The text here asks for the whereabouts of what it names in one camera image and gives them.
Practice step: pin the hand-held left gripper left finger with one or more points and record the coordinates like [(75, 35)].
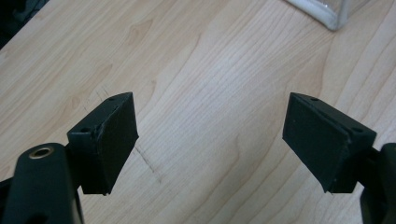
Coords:
[(106, 140)]

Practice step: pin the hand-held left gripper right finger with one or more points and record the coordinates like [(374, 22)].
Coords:
[(323, 140)]

